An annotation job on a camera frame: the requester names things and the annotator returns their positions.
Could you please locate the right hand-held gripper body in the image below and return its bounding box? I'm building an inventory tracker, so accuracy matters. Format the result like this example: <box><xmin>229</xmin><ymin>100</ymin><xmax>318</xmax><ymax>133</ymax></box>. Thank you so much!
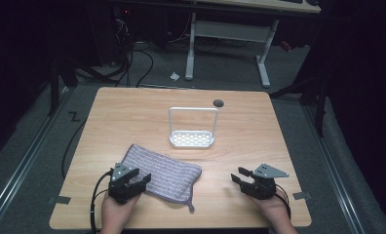
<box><xmin>241</xmin><ymin>163</ymin><xmax>290</xmax><ymax>201</ymax></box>

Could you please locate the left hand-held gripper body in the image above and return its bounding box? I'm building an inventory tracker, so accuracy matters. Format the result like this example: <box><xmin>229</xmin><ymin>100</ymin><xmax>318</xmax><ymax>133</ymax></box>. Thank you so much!
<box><xmin>107</xmin><ymin>162</ymin><xmax>147</xmax><ymax>206</ymax></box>

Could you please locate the purple striped cloth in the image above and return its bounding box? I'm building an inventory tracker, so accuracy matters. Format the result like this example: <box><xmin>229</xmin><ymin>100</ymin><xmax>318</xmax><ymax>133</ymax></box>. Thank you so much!
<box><xmin>120</xmin><ymin>143</ymin><xmax>203</xmax><ymax>214</ymax></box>

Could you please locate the grey tape piece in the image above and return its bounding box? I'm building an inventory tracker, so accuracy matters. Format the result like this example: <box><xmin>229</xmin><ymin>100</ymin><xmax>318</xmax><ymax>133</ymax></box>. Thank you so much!
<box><xmin>292</xmin><ymin>191</ymin><xmax>313</xmax><ymax>201</ymax></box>
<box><xmin>55</xmin><ymin>195</ymin><xmax>72</xmax><ymax>206</ymax></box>

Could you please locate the black zigzag floor tape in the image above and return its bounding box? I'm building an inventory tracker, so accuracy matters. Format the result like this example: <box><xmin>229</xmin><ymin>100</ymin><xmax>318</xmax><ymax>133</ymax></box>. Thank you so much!
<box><xmin>67</xmin><ymin>110</ymin><xmax>82</xmax><ymax>123</ymax></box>

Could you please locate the black metal stand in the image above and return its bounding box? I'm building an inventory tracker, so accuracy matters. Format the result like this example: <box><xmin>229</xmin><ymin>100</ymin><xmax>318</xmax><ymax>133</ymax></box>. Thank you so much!
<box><xmin>47</xmin><ymin>58</ymin><xmax>79</xmax><ymax>117</ymax></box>
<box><xmin>268</xmin><ymin>61</ymin><xmax>332</xmax><ymax>138</ymax></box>

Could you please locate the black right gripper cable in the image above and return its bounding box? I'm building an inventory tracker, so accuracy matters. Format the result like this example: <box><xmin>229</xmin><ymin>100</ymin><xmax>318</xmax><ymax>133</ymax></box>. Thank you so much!
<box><xmin>274</xmin><ymin>182</ymin><xmax>292</xmax><ymax>220</ymax></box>

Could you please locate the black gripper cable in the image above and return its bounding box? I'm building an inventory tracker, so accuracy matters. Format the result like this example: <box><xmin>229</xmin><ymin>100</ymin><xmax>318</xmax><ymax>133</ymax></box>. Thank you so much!
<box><xmin>274</xmin><ymin>182</ymin><xmax>292</xmax><ymax>220</ymax></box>
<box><xmin>89</xmin><ymin>168</ymin><xmax>115</xmax><ymax>234</ymax></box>

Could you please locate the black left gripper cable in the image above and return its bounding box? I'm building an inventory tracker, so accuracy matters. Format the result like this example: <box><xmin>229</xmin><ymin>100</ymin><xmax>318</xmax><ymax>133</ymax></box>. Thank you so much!
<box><xmin>89</xmin><ymin>168</ymin><xmax>115</xmax><ymax>234</ymax></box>

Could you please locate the white rack with handle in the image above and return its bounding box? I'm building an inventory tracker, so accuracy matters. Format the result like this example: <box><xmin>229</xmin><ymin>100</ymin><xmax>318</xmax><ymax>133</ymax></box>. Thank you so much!
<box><xmin>168</xmin><ymin>106</ymin><xmax>220</xmax><ymax>149</ymax></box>

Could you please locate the thin black floor cable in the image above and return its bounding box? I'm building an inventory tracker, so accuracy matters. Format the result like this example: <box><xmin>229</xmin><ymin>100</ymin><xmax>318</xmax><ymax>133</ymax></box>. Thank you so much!
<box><xmin>60</xmin><ymin>118</ymin><xmax>89</xmax><ymax>179</ymax></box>

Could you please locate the metal floor rail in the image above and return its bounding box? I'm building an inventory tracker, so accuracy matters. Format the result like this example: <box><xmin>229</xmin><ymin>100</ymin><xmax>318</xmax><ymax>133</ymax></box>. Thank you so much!
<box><xmin>0</xmin><ymin>87</ymin><xmax>76</xmax><ymax>227</ymax></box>
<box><xmin>301</xmin><ymin>104</ymin><xmax>368</xmax><ymax>234</ymax></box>

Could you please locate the black floor cables bundle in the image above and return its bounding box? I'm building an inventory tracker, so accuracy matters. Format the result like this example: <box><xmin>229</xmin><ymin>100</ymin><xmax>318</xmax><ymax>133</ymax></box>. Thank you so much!
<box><xmin>111</xmin><ymin>18</ymin><xmax>155</xmax><ymax>89</ymax></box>

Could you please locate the white metal frame desk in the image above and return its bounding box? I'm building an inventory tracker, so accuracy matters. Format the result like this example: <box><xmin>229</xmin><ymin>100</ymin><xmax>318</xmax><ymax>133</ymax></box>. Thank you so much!
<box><xmin>184</xmin><ymin>0</ymin><xmax>322</xmax><ymax>89</ymax></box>

